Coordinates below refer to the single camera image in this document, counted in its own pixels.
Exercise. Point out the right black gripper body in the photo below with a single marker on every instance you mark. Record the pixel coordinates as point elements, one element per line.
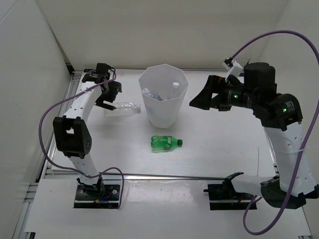
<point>231,95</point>

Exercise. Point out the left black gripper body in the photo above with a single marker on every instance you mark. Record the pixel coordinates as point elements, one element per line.
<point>108,95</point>

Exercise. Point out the clear unlabeled plastic bottle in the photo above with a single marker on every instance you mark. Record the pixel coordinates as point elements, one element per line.
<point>123,109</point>

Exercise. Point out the white green label bottle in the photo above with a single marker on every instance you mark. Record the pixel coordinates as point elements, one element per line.
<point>174,92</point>

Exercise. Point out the blue label water bottle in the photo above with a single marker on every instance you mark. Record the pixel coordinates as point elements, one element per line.
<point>152,95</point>

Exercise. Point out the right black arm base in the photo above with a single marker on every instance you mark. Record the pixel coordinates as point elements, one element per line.
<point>222,196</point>

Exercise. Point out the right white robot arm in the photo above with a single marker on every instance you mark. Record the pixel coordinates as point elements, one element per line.
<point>281,118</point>

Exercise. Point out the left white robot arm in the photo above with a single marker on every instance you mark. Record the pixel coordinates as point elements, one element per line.
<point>72,136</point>

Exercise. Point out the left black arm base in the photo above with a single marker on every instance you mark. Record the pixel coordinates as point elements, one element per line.
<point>101,196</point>

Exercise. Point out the white octagonal plastic bin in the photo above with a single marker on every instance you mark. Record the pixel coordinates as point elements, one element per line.
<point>163,89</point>

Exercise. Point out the green soda bottle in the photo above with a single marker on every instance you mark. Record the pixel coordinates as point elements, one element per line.
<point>165,143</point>

